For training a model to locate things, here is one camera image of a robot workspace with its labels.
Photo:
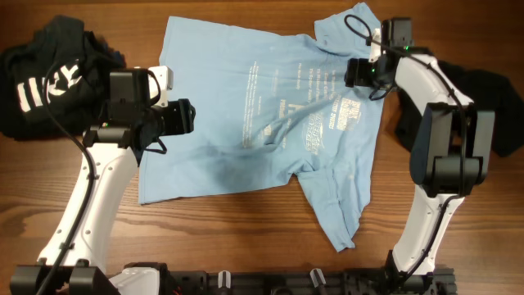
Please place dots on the light blue printed t-shirt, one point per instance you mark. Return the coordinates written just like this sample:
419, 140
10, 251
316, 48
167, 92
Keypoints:
270, 107

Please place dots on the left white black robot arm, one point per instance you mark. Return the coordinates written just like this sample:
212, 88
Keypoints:
74, 260

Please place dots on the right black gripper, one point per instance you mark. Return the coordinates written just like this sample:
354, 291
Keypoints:
352, 72

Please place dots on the black t-shirt small logo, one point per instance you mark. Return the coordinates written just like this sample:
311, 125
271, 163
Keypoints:
489, 91

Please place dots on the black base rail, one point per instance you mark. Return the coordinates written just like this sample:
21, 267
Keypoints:
348, 282

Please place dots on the black t-shirt white letters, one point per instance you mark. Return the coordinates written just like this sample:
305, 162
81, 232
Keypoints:
59, 80

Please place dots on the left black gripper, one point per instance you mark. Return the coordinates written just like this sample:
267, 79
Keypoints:
182, 112

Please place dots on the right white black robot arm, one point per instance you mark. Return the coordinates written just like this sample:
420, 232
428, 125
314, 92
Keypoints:
449, 156

